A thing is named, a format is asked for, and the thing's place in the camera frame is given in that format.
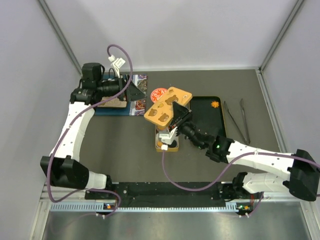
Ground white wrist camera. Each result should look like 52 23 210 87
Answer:
108 55 126 78
156 126 180 151

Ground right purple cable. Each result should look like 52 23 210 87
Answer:
161 147 320 218

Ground red patterned small bowl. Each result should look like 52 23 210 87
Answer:
150 87 167 103

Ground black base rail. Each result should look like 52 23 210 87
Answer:
84 181 241 208

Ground black serving tongs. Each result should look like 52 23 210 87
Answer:
222 97 251 145

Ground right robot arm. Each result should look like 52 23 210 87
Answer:
169 102 320 202

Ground blue patterned placemat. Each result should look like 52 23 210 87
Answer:
95 74 148 116

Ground black rectangular tray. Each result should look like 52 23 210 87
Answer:
189 96 226 137

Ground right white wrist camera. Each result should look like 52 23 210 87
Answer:
156 126 180 151

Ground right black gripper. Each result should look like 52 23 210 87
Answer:
169 101 206 150

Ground orange flower cookie top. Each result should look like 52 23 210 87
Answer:
211 101 220 109

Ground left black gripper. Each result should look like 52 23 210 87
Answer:
96 73 148 102

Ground floral square coaster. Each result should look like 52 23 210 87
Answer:
97 98 128 109

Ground gold cookie tin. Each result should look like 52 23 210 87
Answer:
154 124 180 153

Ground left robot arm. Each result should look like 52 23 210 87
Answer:
40 62 148 199

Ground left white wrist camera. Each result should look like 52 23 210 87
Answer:
108 55 126 78

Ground black sandwich cookie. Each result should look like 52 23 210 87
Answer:
170 140 177 148

